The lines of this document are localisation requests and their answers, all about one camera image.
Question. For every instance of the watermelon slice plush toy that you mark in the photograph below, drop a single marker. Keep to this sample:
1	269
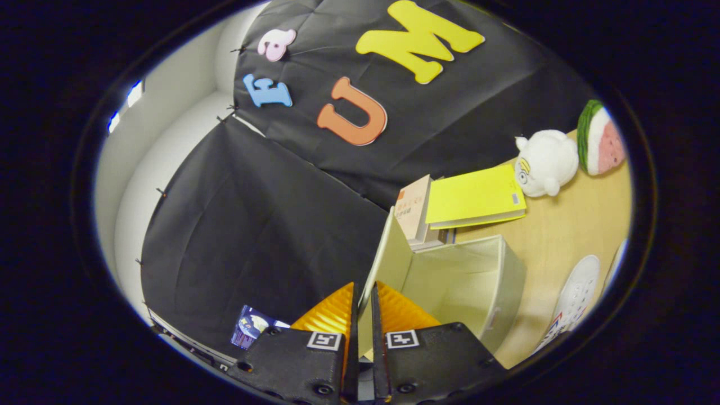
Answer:
604	140

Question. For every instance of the white plush toy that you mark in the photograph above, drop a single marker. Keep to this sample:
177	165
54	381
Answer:
545	163

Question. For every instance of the beige fabric storage box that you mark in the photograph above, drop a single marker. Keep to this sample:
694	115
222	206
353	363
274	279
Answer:
450	281

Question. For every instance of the yellow book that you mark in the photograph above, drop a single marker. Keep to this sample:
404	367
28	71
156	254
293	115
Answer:
472	197

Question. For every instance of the blue printed card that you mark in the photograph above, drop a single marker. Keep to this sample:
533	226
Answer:
253	329

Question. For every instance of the beige book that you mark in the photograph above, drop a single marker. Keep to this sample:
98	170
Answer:
413	208

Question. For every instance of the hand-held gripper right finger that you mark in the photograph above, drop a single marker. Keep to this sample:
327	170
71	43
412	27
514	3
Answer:
439	360

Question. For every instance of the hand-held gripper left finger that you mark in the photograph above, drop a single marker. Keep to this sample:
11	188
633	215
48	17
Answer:
292	365

